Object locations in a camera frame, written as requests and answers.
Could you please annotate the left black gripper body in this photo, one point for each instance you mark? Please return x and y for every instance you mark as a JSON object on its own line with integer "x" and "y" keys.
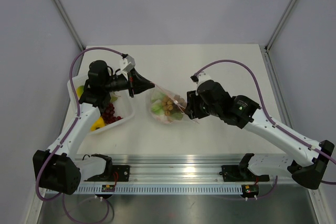
{"x": 117, "y": 83}

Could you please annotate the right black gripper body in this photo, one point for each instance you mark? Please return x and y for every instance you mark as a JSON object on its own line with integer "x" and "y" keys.
{"x": 212, "y": 109}

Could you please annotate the brown longan bunch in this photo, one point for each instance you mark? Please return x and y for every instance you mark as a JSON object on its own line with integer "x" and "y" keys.
{"x": 173, "y": 105}

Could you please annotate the green lettuce head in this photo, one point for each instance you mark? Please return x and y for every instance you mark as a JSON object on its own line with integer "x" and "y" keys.
{"x": 156, "y": 106}

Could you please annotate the clear zip top bag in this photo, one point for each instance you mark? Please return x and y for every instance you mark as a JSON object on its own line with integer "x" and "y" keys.
{"x": 185, "y": 118}

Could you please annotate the white cauliflower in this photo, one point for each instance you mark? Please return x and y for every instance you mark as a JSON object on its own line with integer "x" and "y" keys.
{"x": 162, "y": 118}

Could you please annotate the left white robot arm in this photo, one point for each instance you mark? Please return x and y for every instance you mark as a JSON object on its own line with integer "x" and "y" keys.
{"x": 55, "y": 168}

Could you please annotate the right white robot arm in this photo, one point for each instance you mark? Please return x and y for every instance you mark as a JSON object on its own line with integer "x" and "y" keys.
{"x": 304, "y": 160}

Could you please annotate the white plastic food tray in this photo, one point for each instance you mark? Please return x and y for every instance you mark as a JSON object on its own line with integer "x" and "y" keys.
{"x": 123, "y": 104}

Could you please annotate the yellow lemon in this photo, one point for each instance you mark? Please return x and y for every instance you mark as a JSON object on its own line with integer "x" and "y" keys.
{"x": 79, "y": 91}

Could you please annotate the red grape bunch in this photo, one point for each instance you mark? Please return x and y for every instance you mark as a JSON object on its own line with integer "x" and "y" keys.
{"x": 109, "y": 115}

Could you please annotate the yellow bell pepper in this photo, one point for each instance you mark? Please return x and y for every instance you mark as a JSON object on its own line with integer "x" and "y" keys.
{"x": 100, "y": 123}

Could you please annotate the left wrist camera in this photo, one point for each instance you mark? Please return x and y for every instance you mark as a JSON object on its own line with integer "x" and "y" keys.
{"x": 127, "y": 63}

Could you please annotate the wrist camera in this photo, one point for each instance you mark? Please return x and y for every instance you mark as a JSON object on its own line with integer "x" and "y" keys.
{"x": 199, "y": 78}
{"x": 127, "y": 63}

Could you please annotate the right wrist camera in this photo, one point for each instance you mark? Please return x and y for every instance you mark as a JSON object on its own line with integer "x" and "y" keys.
{"x": 199, "y": 78}

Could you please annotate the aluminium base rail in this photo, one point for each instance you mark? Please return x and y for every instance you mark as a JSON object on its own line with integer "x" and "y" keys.
{"x": 175, "y": 169}

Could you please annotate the white slotted cable duct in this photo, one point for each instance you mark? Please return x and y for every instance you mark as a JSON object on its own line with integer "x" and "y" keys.
{"x": 152, "y": 189}

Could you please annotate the left aluminium frame post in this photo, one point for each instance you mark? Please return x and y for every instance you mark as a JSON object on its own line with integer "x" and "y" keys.
{"x": 68, "y": 23}

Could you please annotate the aluminium frame post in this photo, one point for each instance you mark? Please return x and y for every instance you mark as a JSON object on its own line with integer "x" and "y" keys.
{"x": 280, "y": 24}
{"x": 68, "y": 23}

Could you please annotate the right aluminium frame post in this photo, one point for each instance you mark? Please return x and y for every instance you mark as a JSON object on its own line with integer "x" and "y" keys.
{"x": 280, "y": 24}

